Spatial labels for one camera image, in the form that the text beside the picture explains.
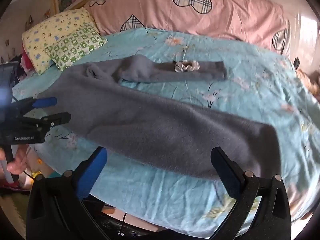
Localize person's left hand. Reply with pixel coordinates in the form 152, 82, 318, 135
0, 149, 28, 175

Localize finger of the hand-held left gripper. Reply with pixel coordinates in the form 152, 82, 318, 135
14, 97, 57, 112
21, 112, 71, 130

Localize yellow patterned pillow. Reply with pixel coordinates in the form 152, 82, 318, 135
22, 7, 100, 75

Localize green checked pillow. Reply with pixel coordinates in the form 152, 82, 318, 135
45, 26, 108, 71

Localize grey fleece pants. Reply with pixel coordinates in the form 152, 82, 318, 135
37, 54, 280, 180

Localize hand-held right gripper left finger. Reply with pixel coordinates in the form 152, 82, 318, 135
26, 146, 108, 240

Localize pink quilt with plaid hearts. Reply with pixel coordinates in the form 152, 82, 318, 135
84, 0, 292, 55

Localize light blue floral bedsheet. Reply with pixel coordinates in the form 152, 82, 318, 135
11, 27, 318, 238

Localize tan fluffy object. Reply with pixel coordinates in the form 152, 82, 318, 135
296, 69, 320, 96

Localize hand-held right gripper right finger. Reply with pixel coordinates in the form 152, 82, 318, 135
211, 147, 292, 240

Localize red cloth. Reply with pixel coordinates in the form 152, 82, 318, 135
21, 51, 35, 71

